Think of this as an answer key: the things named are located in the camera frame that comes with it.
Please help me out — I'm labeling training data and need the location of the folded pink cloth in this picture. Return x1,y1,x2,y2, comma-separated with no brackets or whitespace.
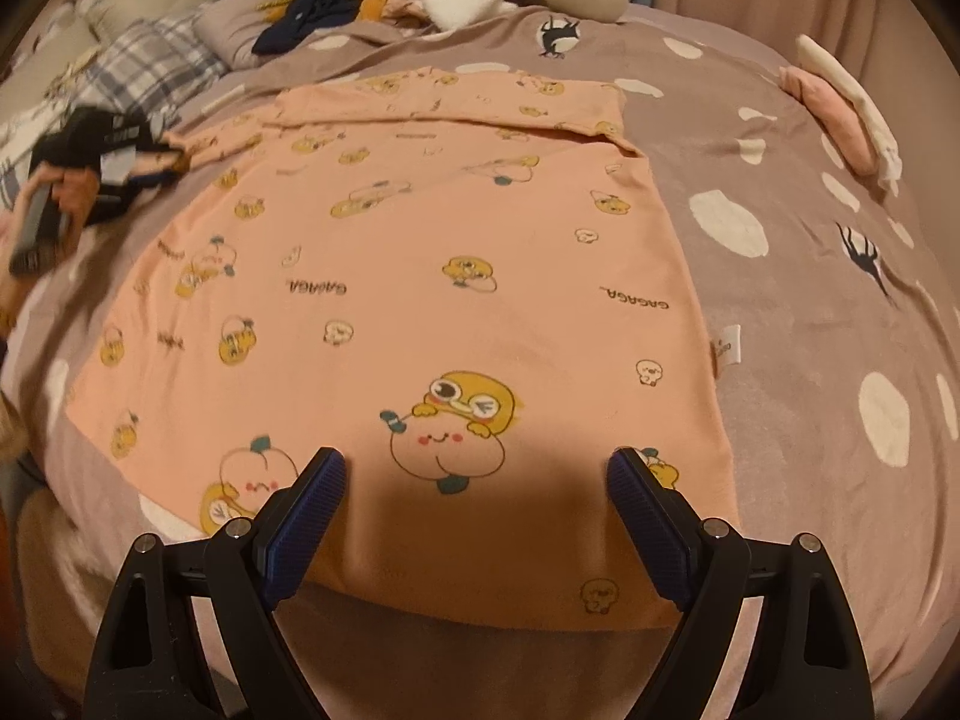
778,64,880,175

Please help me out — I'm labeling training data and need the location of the peach cartoon print shirt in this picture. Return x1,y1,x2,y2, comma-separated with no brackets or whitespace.
66,67,745,629

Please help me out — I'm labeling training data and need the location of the beige pillow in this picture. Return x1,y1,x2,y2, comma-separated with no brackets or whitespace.
81,0,216,40

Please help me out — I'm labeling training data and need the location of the lilac bed sheet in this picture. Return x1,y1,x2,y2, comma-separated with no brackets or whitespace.
161,64,284,137

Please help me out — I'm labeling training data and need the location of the folded white cloth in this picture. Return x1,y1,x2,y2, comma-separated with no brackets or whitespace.
795,34,906,197

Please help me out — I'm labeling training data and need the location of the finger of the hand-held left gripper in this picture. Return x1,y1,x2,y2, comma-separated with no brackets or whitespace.
124,148,187,192

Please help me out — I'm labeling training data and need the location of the navy garment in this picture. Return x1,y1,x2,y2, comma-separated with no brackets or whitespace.
251,0,370,57

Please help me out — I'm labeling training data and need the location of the plaid pillow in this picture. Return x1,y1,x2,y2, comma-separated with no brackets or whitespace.
75,11,231,137

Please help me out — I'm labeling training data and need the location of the mauve polka dot blanket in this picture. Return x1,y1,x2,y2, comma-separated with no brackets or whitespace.
0,4,960,720

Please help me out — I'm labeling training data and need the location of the floral cloth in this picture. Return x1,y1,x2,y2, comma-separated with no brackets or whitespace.
0,1,106,188

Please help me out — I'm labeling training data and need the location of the grey pillow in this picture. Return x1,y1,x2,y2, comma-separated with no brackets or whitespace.
193,0,338,74

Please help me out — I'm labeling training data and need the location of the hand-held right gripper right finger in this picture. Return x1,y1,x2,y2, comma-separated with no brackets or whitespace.
606,448,876,720

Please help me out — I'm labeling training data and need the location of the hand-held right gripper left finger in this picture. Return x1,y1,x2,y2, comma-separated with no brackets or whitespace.
82,447,347,720

